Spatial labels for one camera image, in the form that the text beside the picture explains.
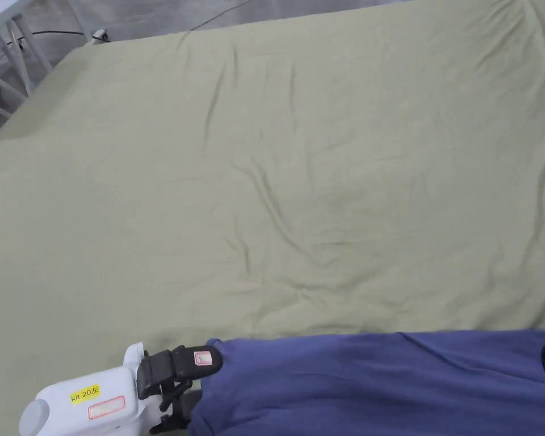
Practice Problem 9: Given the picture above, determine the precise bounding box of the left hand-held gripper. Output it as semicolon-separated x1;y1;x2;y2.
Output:
18;342;224;436

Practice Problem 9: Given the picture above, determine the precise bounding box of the dark blue garment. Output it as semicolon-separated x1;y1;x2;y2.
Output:
187;330;545;436

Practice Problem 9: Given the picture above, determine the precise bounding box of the black cable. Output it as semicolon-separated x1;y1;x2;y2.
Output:
188;0;256;33

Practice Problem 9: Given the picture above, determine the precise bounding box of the bed with pale green sheet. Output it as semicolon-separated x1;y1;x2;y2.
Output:
0;0;545;436

